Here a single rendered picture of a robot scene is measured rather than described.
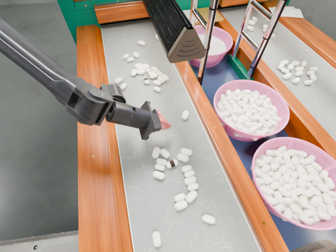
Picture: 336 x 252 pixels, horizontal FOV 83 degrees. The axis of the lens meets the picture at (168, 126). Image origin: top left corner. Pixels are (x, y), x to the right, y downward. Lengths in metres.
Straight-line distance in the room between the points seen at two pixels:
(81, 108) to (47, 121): 1.44
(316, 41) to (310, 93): 0.36
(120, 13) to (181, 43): 0.77
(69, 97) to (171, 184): 0.35
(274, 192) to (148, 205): 0.36
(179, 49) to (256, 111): 0.46
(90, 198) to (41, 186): 1.04
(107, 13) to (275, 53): 0.85
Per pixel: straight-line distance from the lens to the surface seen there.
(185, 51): 0.41
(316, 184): 0.74
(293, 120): 0.83
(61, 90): 0.49
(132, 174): 0.60
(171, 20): 0.45
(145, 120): 0.52
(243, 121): 0.73
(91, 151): 0.64
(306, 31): 1.31
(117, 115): 0.48
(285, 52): 1.13
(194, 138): 0.65
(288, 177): 0.68
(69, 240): 0.90
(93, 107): 0.45
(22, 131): 1.94
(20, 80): 2.43
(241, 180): 0.60
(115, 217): 0.55
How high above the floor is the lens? 1.29
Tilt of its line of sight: 55 degrees down
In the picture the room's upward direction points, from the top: straight up
